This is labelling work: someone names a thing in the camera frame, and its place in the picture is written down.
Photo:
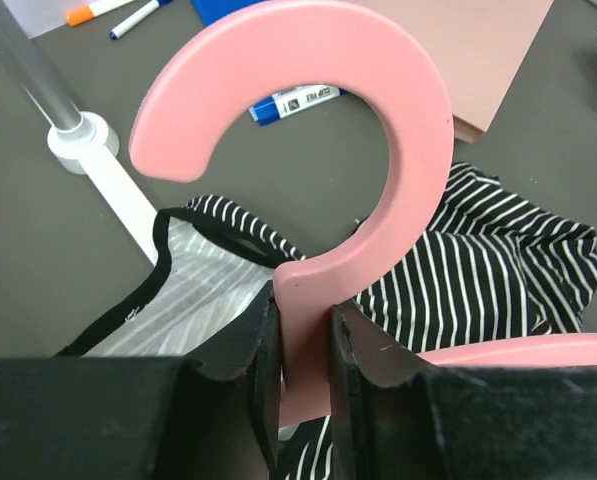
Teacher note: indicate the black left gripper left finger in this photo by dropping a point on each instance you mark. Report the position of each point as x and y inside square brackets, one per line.
[210, 414]

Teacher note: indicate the black right-side left gripper right finger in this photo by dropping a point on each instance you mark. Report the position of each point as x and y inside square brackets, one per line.
[522, 408]

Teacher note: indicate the black white striped tank top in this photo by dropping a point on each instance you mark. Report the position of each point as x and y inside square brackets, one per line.
[490, 266]

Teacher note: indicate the thick pink plastic hanger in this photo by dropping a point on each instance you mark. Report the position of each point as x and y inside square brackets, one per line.
[368, 165]

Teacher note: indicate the white left rack base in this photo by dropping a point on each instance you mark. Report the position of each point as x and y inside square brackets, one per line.
[90, 149]

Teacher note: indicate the silver left rack pole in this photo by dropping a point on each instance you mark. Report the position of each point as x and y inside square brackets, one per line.
[34, 72]

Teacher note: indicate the pink folder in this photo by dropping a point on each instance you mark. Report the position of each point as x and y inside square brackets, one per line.
[477, 46]

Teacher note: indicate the orange-capped white marker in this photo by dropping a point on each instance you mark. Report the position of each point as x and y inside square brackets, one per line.
[92, 10]

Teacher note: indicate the blue-capped white marker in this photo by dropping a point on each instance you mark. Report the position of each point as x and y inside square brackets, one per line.
[136, 17]

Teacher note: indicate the blue folder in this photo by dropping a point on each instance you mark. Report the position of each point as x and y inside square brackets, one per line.
[280, 104]

